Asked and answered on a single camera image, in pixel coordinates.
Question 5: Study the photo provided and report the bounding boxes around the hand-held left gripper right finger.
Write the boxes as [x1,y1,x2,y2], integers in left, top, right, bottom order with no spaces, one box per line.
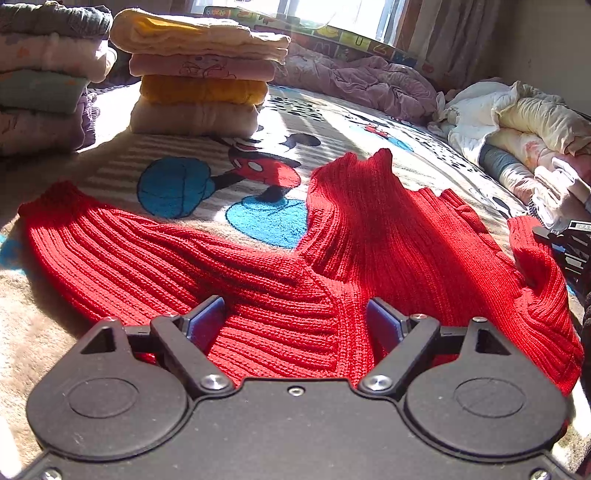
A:
[358,296,513,398]

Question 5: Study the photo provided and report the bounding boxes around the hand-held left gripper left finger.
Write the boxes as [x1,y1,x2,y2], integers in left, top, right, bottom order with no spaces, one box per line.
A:
[79,295,235,398]

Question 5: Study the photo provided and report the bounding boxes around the grey folded garment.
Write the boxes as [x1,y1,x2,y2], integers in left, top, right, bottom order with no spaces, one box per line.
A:
[0,0,114,38]

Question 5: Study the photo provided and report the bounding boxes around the pale folded cloths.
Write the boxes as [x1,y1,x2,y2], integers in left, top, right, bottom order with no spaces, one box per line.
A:
[530,156,591,232]

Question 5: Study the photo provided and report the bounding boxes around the stack of folded pastel clothes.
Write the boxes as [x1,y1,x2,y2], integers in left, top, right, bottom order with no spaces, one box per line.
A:
[111,8,291,65]

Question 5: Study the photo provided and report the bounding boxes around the cartoon mouse printed blanket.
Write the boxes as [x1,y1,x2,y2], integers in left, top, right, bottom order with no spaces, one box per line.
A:
[0,85,591,467]

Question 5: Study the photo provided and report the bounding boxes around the mint green folded garment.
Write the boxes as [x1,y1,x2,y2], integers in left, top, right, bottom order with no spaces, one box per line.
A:
[0,71,90,115]

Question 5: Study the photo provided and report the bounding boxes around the beige curtain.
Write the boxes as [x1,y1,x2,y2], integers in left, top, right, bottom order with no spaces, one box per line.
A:
[392,0,502,84]

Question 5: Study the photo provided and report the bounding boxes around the purple quilt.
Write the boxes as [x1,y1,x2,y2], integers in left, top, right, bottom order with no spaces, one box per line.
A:
[270,41,444,123]

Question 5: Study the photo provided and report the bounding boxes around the red knit sweater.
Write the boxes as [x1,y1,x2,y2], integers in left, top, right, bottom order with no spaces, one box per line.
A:
[17,148,585,398]

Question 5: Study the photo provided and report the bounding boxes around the pink printed folded garment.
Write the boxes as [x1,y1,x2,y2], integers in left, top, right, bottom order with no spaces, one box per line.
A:
[128,53,277,83]

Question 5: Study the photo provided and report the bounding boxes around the mustard yellow folded sweater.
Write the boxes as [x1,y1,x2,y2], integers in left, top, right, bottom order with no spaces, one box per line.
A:
[140,75,269,107]

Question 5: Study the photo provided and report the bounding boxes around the white quilt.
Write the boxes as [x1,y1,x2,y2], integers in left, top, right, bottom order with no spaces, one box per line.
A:
[434,80,525,160]

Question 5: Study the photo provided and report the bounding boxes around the colourful alphabet play mat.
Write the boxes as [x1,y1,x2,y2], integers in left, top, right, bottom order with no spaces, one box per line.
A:
[203,6,435,72]

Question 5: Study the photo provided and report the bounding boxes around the cream fluffy folded garment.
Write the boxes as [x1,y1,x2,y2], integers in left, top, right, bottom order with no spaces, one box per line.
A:
[129,99,260,137]

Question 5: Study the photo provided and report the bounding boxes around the window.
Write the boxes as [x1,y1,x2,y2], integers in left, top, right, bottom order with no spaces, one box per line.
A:
[272,0,407,47]

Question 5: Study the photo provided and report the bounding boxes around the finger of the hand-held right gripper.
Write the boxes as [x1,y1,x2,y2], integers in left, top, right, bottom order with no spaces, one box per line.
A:
[532,224,573,247]

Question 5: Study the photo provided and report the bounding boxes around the pale pink fleece folded garment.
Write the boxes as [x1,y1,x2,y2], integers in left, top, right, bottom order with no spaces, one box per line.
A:
[0,32,118,84]

